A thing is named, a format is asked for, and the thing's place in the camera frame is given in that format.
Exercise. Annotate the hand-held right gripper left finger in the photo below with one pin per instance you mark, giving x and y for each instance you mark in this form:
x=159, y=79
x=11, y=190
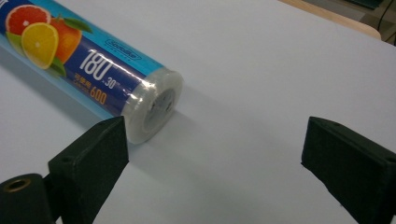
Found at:
x=90, y=165

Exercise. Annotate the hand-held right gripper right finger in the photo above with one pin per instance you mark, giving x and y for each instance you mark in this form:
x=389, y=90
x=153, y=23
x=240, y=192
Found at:
x=351, y=168

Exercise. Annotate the blue plastic wrap roll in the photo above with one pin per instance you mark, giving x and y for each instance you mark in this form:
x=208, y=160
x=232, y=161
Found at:
x=93, y=62

